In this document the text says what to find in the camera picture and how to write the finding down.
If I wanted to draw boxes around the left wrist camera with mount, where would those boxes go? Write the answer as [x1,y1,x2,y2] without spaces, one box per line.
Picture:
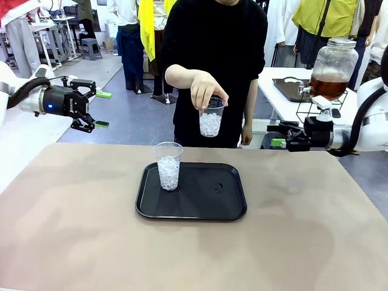
[35,63,80,89]

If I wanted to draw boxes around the black wire jar stand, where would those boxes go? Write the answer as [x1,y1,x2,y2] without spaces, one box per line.
[295,90,349,122]

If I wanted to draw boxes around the white plastic bin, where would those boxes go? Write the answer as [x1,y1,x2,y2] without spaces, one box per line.
[250,118,275,142]

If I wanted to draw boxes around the white side table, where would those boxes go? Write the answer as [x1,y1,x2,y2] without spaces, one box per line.
[257,67,358,122]

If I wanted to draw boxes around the mannequin white shirt navy skirt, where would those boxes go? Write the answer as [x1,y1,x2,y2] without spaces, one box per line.
[107,0,145,92]

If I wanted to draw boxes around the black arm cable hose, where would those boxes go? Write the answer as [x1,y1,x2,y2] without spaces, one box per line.
[333,87,384,158]
[6,77,51,110]

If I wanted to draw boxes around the person's right hand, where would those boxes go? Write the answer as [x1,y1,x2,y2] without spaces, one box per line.
[190,72,230,112]

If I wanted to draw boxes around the tall clear plastic iced cup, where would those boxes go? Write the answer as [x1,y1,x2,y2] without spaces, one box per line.
[153,141,184,192]

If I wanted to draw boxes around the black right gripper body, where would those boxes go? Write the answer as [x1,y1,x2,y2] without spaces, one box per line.
[304,116,334,149]

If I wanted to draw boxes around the small black tray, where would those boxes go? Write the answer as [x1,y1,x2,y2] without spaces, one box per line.
[272,77,313,103]

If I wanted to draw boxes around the grey plastic step stool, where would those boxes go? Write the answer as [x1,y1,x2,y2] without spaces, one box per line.
[81,38,103,61]

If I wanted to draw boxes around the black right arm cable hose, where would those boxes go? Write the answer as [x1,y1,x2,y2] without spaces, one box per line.
[333,87,384,158]

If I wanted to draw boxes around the person in black shirt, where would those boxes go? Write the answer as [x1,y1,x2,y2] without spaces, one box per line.
[160,0,268,149]

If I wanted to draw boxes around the short clear plastic iced cup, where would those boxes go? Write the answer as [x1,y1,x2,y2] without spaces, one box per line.
[198,96,227,138]

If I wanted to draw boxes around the mannequin in black vest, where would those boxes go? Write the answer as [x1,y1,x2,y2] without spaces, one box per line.
[348,0,383,89]

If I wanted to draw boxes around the large black serving tray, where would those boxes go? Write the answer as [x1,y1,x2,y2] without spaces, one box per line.
[135,162,248,221]

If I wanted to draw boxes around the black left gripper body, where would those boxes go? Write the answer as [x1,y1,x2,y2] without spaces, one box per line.
[42,84,90,118]

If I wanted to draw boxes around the background person dark top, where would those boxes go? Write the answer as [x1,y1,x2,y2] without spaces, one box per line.
[72,0,96,40]

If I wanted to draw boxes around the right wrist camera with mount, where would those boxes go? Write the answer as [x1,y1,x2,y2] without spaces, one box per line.
[311,95,341,122]

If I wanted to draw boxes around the white workshop desk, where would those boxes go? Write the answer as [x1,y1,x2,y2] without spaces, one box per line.
[28,16,77,73]

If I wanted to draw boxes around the hanging white coat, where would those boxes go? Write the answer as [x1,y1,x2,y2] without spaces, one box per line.
[263,0,299,67]

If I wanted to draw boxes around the glass drink dispenser jar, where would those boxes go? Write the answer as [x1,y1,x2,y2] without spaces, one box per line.
[296,38,360,101]

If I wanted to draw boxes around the mannequin in camouflage trousers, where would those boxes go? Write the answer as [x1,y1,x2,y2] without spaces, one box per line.
[363,0,388,82]

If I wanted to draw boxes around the mannequin in lime jacket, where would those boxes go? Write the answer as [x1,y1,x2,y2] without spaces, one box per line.
[292,0,360,70]

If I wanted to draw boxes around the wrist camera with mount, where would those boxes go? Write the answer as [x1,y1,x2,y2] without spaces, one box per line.
[35,63,80,89]
[311,95,341,122]

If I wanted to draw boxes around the white box appliance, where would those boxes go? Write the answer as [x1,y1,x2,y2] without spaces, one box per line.
[104,21,119,40]

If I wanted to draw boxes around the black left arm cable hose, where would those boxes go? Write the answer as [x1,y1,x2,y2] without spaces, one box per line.
[6,77,51,110]

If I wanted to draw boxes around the mannequin in grey trousers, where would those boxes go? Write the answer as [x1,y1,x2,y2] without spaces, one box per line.
[5,18,42,78]

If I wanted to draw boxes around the yellow hanging garment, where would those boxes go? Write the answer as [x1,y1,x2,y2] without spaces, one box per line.
[138,0,176,61]

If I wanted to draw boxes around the person's left hand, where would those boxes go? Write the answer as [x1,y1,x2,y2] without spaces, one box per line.
[241,123,253,146]

